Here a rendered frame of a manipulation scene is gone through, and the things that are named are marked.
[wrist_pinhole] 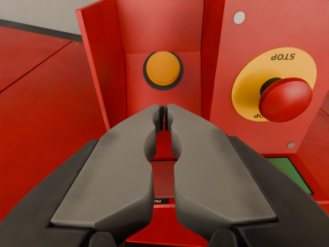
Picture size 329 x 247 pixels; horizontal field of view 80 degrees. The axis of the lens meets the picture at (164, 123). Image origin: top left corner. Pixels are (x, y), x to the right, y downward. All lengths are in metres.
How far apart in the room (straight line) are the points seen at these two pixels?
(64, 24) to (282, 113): 0.96
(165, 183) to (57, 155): 0.23
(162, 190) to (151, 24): 0.17
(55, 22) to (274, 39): 0.96
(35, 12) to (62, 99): 0.62
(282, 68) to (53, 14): 0.96
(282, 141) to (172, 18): 0.18
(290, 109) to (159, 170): 0.13
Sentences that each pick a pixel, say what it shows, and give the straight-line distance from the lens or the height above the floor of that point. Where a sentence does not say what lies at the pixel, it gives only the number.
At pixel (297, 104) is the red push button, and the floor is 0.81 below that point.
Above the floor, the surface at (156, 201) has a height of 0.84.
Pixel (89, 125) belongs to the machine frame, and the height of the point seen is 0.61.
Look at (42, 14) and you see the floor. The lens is 1.08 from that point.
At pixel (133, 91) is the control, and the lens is 0.24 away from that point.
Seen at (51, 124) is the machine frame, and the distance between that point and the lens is 0.45.
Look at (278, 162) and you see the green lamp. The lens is 0.25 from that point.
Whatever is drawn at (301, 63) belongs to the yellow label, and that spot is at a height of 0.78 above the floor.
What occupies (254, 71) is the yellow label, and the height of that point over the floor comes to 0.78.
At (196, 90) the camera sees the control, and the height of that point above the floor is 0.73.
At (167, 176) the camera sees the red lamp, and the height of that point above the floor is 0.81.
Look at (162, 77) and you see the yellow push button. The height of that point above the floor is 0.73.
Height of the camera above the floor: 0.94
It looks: 53 degrees down
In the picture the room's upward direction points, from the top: 179 degrees clockwise
